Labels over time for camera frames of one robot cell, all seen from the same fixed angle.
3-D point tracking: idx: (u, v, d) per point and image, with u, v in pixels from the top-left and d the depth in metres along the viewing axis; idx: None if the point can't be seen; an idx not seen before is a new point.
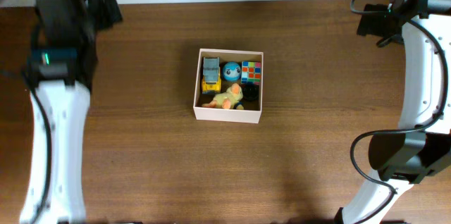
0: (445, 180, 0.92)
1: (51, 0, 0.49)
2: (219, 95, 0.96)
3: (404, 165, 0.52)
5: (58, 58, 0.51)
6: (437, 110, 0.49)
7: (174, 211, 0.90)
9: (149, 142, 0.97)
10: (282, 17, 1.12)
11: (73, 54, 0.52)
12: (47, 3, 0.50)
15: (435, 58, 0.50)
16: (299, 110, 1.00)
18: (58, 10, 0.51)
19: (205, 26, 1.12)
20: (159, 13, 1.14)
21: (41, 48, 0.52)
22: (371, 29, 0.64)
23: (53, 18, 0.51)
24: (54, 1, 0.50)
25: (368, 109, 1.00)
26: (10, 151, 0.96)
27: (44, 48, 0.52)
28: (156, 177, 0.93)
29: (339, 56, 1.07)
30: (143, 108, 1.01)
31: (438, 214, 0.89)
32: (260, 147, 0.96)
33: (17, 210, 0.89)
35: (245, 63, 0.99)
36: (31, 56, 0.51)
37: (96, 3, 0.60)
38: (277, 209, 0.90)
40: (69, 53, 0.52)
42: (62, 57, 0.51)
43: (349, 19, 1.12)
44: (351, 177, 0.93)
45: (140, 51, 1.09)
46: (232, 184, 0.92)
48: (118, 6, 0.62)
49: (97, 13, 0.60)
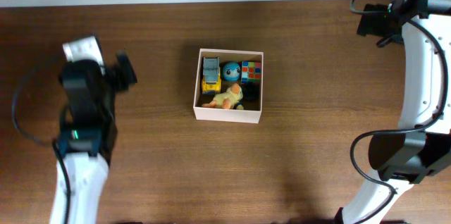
0: (445, 180, 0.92)
1: (77, 91, 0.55)
2: (219, 95, 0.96)
3: (403, 165, 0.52)
5: (84, 135, 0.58)
6: (437, 110, 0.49)
7: (174, 210, 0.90)
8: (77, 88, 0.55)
9: (149, 141, 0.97)
10: (282, 17, 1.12)
11: (97, 135, 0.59)
12: (75, 93, 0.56)
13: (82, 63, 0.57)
15: (435, 58, 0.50)
16: (299, 110, 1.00)
18: (84, 97, 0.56)
19: (206, 26, 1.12)
20: (159, 14, 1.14)
21: (70, 128, 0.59)
22: (371, 29, 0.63)
23: (79, 105, 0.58)
24: (80, 91, 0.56)
25: (368, 109, 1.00)
26: (13, 151, 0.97)
27: (72, 128, 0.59)
28: (156, 177, 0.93)
29: (339, 57, 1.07)
30: (143, 108, 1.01)
31: (439, 214, 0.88)
32: (260, 148, 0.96)
33: (20, 209, 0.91)
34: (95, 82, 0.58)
35: (245, 63, 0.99)
36: (60, 134, 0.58)
37: (113, 70, 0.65)
38: (277, 209, 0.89)
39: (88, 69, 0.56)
40: (93, 134, 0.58)
42: (87, 137, 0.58)
43: (349, 19, 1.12)
44: (351, 178, 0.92)
45: (140, 51, 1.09)
46: (232, 184, 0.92)
48: (132, 70, 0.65)
49: (113, 81, 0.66)
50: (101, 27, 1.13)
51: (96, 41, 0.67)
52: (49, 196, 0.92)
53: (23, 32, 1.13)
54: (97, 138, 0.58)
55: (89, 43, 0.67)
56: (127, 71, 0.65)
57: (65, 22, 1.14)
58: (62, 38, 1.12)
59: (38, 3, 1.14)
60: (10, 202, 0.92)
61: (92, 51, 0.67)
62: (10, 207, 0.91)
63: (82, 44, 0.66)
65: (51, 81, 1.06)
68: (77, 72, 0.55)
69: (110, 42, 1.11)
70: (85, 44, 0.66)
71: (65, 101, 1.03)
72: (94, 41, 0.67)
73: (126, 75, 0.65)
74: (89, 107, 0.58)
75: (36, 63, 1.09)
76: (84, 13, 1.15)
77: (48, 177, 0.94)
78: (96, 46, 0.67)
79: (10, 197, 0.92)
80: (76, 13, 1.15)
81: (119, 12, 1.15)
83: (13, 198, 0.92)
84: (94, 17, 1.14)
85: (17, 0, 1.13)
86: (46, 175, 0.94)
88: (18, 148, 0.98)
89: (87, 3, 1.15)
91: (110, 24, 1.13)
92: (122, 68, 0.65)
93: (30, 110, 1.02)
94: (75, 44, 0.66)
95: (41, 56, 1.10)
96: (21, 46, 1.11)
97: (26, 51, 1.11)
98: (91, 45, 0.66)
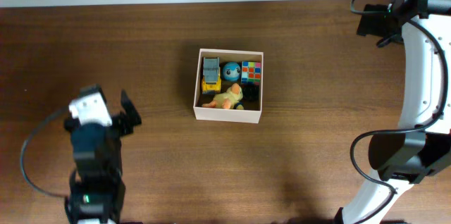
0: (445, 180, 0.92)
1: (86, 162, 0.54)
2: (219, 95, 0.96)
3: (403, 165, 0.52)
5: (96, 201, 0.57)
6: (437, 110, 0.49)
7: (174, 210, 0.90)
8: (87, 160, 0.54)
9: (149, 142, 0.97)
10: (282, 17, 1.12)
11: (108, 201, 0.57)
12: (84, 163, 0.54)
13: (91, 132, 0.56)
15: (435, 58, 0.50)
16: (299, 110, 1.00)
18: (93, 167, 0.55)
19: (206, 26, 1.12)
20: (159, 14, 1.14)
21: (81, 193, 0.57)
22: (371, 29, 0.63)
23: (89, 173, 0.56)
24: (89, 163, 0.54)
25: (368, 109, 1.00)
26: (13, 151, 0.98)
27: (82, 193, 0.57)
28: (156, 177, 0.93)
29: (339, 57, 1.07)
30: (144, 108, 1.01)
31: (439, 214, 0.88)
32: (260, 148, 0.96)
33: (19, 209, 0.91)
34: (104, 148, 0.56)
35: (245, 63, 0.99)
36: (72, 198, 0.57)
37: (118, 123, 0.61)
38: (277, 209, 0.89)
39: (98, 141, 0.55)
40: (104, 200, 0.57)
42: (97, 203, 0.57)
43: (349, 20, 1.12)
44: (351, 177, 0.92)
45: (140, 51, 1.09)
46: (232, 184, 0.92)
48: (138, 114, 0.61)
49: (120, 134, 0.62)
50: (101, 27, 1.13)
51: (100, 96, 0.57)
52: (49, 196, 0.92)
53: (23, 32, 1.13)
54: (108, 203, 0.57)
55: (92, 98, 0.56)
56: (132, 113, 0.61)
57: (65, 22, 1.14)
58: (62, 38, 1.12)
59: (38, 3, 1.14)
60: (10, 202, 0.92)
61: (99, 108, 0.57)
62: (10, 206, 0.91)
63: (85, 99, 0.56)
65: (51, 81, 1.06)
68: (86, 144, 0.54)
69: (110, 42, 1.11)
70: (88, 98, 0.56)
71: (65, 101, 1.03)
72: (99, 95, 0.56)
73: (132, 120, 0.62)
74: (97, 174, 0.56)
75: (36, 63, 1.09)
76: (84, 14, 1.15)
77: (48, 177, 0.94)
78: (101, 100, 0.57)
79: (10, 197, 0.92)
80: (76, 13, 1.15)
81: (119, 13, 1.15)
83: (13, 198, 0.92)
84: (94, 18, 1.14)
85: (17, 0, 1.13)
86: (46, 175, 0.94)
88: (18, 148, 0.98)
89: (87, 3, 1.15)
91: (110, 24, 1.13)
92: (126, 113, 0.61)
93: (30, 110, 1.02)
94: (77, 101, 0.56)
95: (41, 56, 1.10)
96: (21, 46, 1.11)
97: (26, 51, 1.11)
98: (96, 100, 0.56)
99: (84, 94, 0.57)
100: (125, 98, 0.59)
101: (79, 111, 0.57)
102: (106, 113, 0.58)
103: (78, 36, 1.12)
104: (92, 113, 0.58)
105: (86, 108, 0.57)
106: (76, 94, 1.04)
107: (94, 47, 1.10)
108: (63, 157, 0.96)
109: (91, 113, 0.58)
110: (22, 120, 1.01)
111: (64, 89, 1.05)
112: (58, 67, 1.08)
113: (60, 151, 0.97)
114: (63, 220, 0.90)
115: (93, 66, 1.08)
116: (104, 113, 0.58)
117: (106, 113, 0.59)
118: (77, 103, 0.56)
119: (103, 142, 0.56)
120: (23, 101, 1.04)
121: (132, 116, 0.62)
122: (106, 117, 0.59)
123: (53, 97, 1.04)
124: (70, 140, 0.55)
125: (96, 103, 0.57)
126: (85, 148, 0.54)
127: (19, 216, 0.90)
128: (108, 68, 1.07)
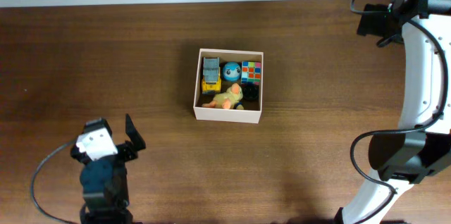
0: (445, 180, 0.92)
1: (98, 200, 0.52)
2: (219, 95, 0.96)
3: (403, 165, 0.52)
5: None
6: (437, 110, 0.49)
7: (174, 210, 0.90)
8: (98, 198, 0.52)
9: (149, 141, 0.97)
10: (282, 17, 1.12)
11: None
12: (94, 201, 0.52)
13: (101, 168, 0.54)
15: (435, 58, 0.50)
16: (299, 110, 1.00)
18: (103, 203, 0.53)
19: (205, 26, 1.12)
20: (159, 14, 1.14)
21: None
22: (371, 29, 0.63)
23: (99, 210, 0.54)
24: (100, 200, 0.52)
25: (368, 109, 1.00)
26: (12, 151, 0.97)
27: None
28: (156, 177, 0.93)
29: (339, 57, 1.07)
30: (144, 108, 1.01)
31: (439, 214, 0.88)
32: (260, 148, 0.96)
33: (19, 209, 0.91)
34: (113, 184, 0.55)
35: (245, 63, 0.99)
36: None
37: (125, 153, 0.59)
38: (277, 210, 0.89)
39: (108, 178, 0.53)
40: None
42: None
43: (349, 20, 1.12)
44: (351, 178, 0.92)
45: (140, 51, 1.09)
46: (232, 184, 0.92)
48: (144, 143, 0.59)
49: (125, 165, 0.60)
50: (100, 27, 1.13)
51: (106, 129, 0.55)
52: (49, 196, 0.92)
53: (23, 32, 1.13)
54: None
55: (99, 132, 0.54)
56: (137, 140, 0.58)
57: (65, 22, 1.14)
58: (61, 38, 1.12)
59: (38, 3, 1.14)
60: (10, 202, 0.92)
61: (105, 141, 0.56)
62: (10, 206, 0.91)
63: (91, 134, 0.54)
65: (51, 81, 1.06)
68: (95, 185, 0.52)
69: (110, 42, 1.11)
70: (94, 133, 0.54)
71: (65, 101, 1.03)
72: (104, 129, 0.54)
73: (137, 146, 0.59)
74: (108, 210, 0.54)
75: (36, 63, 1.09)
76: (84, 14, 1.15)
77: (48, 177, 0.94)
78: (108, 134, 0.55)
79: (10, 197, 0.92)
80: (76, 13, 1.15)
81: (119, 13, 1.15)
83: (13, 198, 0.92)
84: (94, 17, 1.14)
85: (17, 1, 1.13)
86: (46, 175, 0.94)
88: (18, 148, 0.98)
89: (87, 3, 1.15)
91: (110, 24, 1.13)
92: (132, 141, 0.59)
93: (30, 110, 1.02)
94: (84, 135, 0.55)
95: (41, 56, 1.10)
96: (21, 46, 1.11)
97: (26, 51, 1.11)
98: (102, 134, 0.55)
99: (90, 127, 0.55)
100: (130, 127, 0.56)
101: (87, 146, 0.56)
102: (113, 146, 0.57)
103: (78, 36, 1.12)
104: (99, 146, 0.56)
105: (92, 141, 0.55)
106: (76, 94, 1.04)
107: (94, 47, 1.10)
108: (63, 157, 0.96)
109: (97, 147, 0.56)
110: (22, 120, 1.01)
111: (64, 89, 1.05)
112: (58, 67, 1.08)
113: (60, 151, 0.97)
114: (62, 220, 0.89)
115: (93, 66, 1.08)
116: (110, 146, 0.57)
117: (113, 145, 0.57)
118: (84, 137, 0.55)
119: (111, 180, 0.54)
120: (23, 101, 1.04)
121: (136, 142, 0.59)
122: (114, 148, 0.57)
123: (53, 97, 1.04)
124: (80, 179, 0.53)
125: (103, 137, 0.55)
126: (94, 189, 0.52)
127: (19, 216, 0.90)
128: (108, 68, 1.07)
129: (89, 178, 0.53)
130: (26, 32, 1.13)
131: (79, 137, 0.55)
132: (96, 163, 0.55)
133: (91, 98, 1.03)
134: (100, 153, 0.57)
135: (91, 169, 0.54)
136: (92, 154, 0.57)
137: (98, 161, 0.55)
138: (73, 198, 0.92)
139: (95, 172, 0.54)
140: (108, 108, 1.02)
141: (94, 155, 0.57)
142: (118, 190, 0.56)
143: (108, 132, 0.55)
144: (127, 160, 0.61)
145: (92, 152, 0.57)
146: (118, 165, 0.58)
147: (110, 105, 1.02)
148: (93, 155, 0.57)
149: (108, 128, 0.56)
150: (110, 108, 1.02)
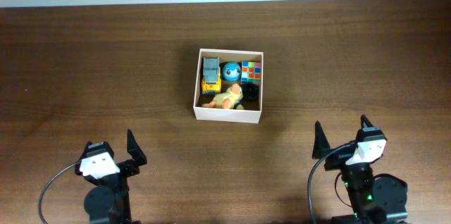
0: (447, 180, 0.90)
1: None
2: (219, 96, 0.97)
3: None
5: None
6: None
7: (174, 211, 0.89)
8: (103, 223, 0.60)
9: (149, 142, 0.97)
10: (282, 17, 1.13)
11: None
12: None
13: (103, 198, 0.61)
15: None
16: (299, 110, 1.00)
18: None
19: (205, 26, 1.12)
20: (160, 14, 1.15)
21: None
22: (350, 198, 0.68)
23: None
24: None
25: (369, 109, 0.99)
26: (10, 150, 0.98)
27: None
28: (156, 177, 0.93)
29: (339, 56, 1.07)
30: (144, 108, 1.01)
31: (440, 214, 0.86)
32: (260, 147, 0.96)
33: (18, 210, 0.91)
34: (116, 206, 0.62)
35: (245, 63, 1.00)
36: None
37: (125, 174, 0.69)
38: (277, 210, 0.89)
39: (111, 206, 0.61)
40: None
42: None
43: (349, 20, 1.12)
44: None
45: (140, 51, 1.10)
46: (232, 184, 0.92)
48: (146, 159, 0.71)
49: (124, 184, 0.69)
50: (101, 27, 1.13)
51: (108, 154, 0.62)
52: (48, 196, 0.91)
53: (25, 32, 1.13)
54: None
55: (101, 156, 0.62)
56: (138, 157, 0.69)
57: (65, 23, 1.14)
58: (62, 39, 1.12)
59: (38, 4, 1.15)
60: (10, 202, 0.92)
61: (108, 163, 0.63)
62: (10, 207, 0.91)
63: (94, 157, 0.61)
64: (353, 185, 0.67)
65: (51, 81, 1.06)
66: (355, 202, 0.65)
68: (99, 211, 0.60)
69: (109, 42, 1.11)
70: (97, 157, 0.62)
71: (65, 101, 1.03)
72: (106, 153, 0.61)
73: (138, 161, 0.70)
74: None
75: (36, 63, 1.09)
76: (84, 15, 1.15)
77: (48, 177, 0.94)
78: (109, 158, 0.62)
79: (9, 197, 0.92)
80: (77, 13, 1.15)
81: (119, 13, 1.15)
83: (13, 198, 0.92)
84: (94, 18, 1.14)
85: (17, 1, 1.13)
86: (45, 175, 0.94)
88: (17, 148, 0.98)
89: (87, 3, 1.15)
91: (110, 25, 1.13)
92: (134, 158, 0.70)
93: (29, 110, 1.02)
94: (87, 160, 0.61)
95: (42, 57, 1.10)
96: (21, 46, 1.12)
97: (26, 51, 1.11)
98: (103, 158, 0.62)
99: (92, 151, 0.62)
100: (132, 148, 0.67)
101: (89, 168, 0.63)
102: (114, 165, 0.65)
103: (78, 36, 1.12)
104: (102, 168, 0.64)
105: (94, 165, 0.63)
106: (75, 94, 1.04)
107: (94, 48, 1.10)
108: (63, 157, 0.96)
109: (101, 169, 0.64)
110: (22, 121, 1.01)
111: (63, 89, 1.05)
112: (58, 67, 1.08)
113: (59, 151, 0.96)
114: (62, 220, 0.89)
115: (93, 66, 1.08)
116: (113, 167, 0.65)
117: (115, 165, 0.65)
118: (87, 161, 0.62)
119: (114, 204, 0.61)
120: (23, 102, 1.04)
121: (137, 159, 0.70)
122: (115, 168, 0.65)
123: (53, 97, 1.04)
124: (85, 208, 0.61)
125: (106, 160, 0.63)
126: (99, 215, 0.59)
127: (19, 215, 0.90)
128: (108, 69, 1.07)
129: (93, 206, 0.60)
130: (26, 32, 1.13)
131: (82, 162, 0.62)
132: (99, 191, 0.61)
133: (91, 99, 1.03)
134: (102, 172, 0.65)
135: (95, 197, 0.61)
136: (95, 174, 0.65)
137: (100, 187, 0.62)
138: (73, 198, 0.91)
139: (98, 198, 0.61)
140: (108, 108, 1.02)
141: (96, 173, 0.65)
142: (120, 211, 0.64)
143: (110, 155, 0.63)
144: (129, 174, 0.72)
145: (94, 172, 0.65)
146: (120, 182, 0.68)
147: (110, 106, 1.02)
148: (96, 174, 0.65)
149: (109, 151, 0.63)
150: (110, 108, 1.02)
